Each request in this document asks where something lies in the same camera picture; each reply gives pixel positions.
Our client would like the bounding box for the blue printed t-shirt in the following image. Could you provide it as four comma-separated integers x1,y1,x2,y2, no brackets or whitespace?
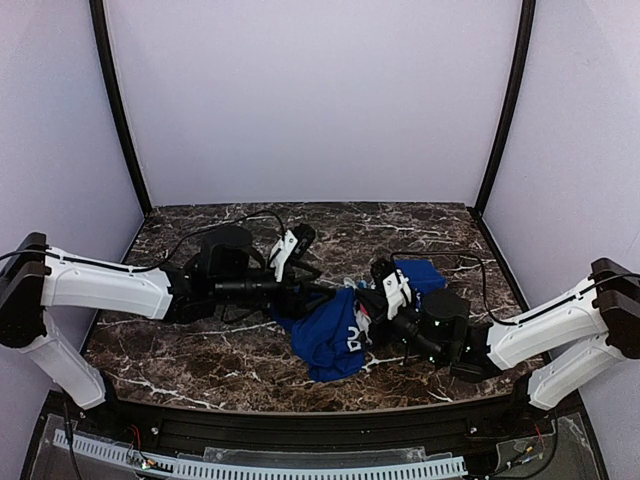
271,279,444,382

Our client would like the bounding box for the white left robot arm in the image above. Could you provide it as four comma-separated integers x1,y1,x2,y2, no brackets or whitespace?
1,227,336,410

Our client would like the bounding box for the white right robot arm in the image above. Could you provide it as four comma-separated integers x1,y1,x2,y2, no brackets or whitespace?
355,258,639,412

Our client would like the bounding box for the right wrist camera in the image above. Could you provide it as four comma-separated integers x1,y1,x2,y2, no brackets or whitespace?
369,257,471,331

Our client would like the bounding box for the black front aluminium rail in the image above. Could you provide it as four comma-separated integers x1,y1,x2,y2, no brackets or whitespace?
121,397,518,452

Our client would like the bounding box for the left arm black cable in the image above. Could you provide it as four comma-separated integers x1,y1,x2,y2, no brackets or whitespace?
0,209,286,274

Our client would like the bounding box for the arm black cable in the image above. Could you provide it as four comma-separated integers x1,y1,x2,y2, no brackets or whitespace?
0,209,286,274
389,252,640,326

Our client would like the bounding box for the white slotted cable duct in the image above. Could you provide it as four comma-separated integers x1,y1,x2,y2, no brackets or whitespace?
45,429,468,480

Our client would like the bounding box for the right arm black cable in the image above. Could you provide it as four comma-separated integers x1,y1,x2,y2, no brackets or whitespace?
389,252,640,326

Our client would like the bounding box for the right black frame post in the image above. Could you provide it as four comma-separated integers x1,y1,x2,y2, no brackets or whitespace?
473,0,537,218

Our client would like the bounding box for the black frame post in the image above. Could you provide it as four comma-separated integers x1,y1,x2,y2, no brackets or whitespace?
88,0,152,216
473,0,537,218

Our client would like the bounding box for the left black frame post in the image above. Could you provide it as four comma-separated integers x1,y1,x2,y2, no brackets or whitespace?
88,0,152,216

